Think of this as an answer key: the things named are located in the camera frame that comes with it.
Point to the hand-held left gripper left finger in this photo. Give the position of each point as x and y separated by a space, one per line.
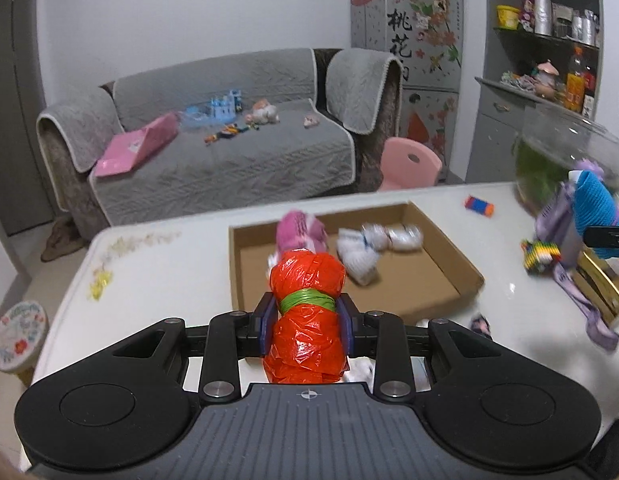
263 326

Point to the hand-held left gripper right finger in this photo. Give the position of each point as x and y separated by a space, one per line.
345 326

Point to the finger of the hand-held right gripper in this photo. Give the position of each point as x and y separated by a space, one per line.
609 242

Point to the red plastic bag bundle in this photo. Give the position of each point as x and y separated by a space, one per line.
304 355

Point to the cardboard box tray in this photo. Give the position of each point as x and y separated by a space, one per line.
429 272

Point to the white desktop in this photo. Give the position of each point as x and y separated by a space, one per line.
164 280

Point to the gold box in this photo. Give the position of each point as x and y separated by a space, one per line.
602 285

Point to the white blue striped sock bundle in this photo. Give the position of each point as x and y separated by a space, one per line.
357 260

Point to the colourful puzzle cube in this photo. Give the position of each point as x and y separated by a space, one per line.
539 255

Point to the glass fish bowl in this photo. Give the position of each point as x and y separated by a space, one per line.
564 150

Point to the pink sock bundle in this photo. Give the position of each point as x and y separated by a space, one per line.
302 230

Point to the orange blue toy block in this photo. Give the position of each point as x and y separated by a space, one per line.
479 205

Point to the purple patterned sock bundle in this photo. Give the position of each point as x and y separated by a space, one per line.
481 324

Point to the grey quilted sofa cover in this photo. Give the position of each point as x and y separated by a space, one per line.
239 170

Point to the grey shelf cabinet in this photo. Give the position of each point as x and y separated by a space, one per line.
494 125

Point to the orange drink bottle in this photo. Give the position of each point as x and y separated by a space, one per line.
575 80

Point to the yellow paper scraps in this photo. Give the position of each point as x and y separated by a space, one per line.
100 285

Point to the pink plastic chair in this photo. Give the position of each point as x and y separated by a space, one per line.
409 165

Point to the small colourful toy pieces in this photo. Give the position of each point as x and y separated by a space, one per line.
227 132

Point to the small pink toy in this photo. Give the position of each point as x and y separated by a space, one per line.
311 120

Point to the pink white plush toy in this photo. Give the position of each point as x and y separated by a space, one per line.
262 112

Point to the brown floor cloth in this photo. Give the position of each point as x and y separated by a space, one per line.
62 242

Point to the blue toy castle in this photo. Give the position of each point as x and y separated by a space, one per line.
219 110

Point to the brown sofa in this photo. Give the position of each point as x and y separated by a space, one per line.
384 105

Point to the grey armrest cover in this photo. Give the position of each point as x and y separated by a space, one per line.
362 85
77 125

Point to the floral round stool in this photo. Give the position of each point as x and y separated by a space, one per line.
17 335

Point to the yellow container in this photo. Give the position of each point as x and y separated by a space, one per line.
508 17

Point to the flower print fridge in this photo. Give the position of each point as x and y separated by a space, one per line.
404 50

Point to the grey door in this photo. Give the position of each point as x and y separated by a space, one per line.
27 110

